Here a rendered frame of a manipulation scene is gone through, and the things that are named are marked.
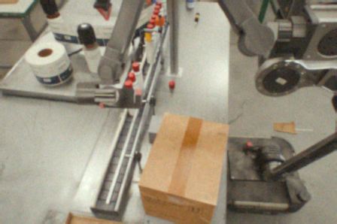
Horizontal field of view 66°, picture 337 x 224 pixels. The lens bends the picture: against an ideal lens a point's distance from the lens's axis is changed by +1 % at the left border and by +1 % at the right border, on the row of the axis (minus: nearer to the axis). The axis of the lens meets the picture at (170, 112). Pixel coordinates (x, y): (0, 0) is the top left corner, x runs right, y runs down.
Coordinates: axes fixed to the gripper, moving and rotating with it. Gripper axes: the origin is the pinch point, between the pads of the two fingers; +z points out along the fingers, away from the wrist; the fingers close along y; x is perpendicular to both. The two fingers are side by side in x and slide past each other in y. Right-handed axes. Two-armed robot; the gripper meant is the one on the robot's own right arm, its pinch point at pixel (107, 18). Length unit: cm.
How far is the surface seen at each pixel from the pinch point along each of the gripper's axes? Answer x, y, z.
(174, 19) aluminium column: 33.3, -3.5, 0.1
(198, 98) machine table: 49, 15, 35
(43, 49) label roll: -36.6, 7.2, 16.7
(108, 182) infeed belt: 16, 70, 30
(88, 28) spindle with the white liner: -7.2, 7.5, 1.5
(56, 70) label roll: -26.6, 16.8, 21.9
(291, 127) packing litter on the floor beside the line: 133, -38, 116
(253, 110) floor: 102, -54, 118
